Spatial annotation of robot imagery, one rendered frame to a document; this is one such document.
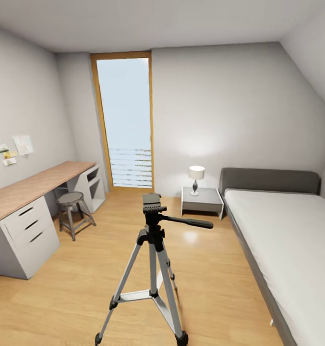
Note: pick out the desk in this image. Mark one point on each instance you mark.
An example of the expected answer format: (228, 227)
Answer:
(28, 237)

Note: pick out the camera tripod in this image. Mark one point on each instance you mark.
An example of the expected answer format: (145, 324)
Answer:
(154, 235)

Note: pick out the taboret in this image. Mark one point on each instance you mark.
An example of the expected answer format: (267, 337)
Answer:
(67, 200)

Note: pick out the fixed window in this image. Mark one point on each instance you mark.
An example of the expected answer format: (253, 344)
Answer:
(123, 85)

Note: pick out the nightstand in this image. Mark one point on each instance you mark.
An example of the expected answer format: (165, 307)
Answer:
(208, 199)

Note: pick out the table lamp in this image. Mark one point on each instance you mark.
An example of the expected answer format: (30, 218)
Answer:
(196, 173)

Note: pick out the bed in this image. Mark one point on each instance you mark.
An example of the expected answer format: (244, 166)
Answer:
(279, 221)

